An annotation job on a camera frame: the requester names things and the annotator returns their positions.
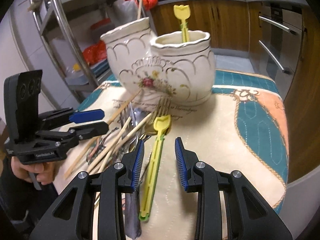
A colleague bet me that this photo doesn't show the yellow green tulip fork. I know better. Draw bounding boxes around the yellow green tulip fork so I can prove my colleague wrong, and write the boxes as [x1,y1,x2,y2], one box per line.
[138,114,171,222]

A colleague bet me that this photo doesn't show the hanging red white bag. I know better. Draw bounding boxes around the hanging red white bag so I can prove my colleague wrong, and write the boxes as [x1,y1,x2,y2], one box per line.
[109,0,158,26]

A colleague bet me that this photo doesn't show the red plastic bag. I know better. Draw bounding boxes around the red plastic bag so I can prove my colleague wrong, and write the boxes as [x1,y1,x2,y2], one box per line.
[82,41,107,66]

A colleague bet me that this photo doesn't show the built-in steel oven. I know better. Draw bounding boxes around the built-in steel oven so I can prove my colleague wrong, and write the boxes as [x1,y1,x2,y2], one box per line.
[258,2,302,99]

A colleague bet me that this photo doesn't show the yellow green tulip spoon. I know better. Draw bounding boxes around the yellow green tulip spoon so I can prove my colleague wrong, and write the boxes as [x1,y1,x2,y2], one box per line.
[174,5,191,42]

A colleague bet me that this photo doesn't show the white ceramic double utensil holder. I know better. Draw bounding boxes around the white ceramic double utensil holder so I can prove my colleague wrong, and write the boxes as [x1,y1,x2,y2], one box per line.
[100,17,216,106]

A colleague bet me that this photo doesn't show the wooden chopstick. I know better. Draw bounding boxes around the wooden chopstick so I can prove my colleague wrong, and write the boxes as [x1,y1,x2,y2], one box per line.
[86,116,131,173]
[64,89,142,179]
[89,111,152,174]
[137,0,143,20]

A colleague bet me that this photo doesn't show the steel storage shelf rack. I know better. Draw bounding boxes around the steel storage shelf rack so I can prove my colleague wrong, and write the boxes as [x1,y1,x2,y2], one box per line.
[27,0,147,100]

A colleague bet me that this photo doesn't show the person's left hand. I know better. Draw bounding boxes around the person's left hand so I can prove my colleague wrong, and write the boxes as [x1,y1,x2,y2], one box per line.
[11,157,56,185]

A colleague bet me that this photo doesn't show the printed quilted table mat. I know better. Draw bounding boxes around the printed quilted table mat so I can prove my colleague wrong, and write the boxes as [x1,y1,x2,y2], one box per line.
[54,70,289,239]

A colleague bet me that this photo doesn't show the gold metal fork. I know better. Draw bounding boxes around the gold metal fork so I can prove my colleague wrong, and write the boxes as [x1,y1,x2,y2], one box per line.
[140,96,171,141]

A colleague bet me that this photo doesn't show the silver flower spoon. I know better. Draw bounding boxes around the silver flower spoon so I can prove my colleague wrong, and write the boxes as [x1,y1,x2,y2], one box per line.
[124,132,144,239]

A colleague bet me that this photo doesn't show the wooden base cabinets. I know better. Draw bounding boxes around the wooden base cabinets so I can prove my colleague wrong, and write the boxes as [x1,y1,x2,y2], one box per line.
[149,0,320,183]

